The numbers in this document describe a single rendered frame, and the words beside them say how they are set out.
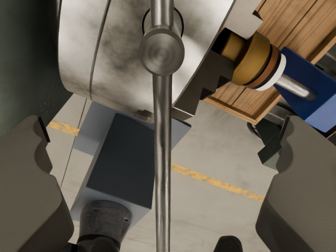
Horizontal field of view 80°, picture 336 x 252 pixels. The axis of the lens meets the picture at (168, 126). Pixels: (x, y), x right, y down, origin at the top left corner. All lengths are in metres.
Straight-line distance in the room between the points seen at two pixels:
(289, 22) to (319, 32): 0.08
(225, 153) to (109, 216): 1.61
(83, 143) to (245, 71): 0.81
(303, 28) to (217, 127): 1.33
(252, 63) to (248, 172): 2.07
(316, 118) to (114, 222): 0.53
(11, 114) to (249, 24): 0.33
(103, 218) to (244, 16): 0.55
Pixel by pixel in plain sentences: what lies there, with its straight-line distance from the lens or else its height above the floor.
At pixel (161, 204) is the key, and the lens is 0.16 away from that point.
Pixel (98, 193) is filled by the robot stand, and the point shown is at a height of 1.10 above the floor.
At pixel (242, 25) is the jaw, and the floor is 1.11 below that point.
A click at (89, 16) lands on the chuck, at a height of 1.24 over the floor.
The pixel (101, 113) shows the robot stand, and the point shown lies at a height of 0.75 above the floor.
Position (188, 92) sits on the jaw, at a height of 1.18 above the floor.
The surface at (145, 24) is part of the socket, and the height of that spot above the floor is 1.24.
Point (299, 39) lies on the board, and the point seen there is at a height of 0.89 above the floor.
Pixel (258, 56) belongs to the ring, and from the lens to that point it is 0.34.
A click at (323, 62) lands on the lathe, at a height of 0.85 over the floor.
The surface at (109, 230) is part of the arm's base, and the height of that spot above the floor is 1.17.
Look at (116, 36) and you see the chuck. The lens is 0.19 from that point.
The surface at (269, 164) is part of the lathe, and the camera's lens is 0.81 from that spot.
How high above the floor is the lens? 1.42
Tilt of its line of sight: 52 degrees down
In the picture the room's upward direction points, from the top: 177 degrees counter-clockwise
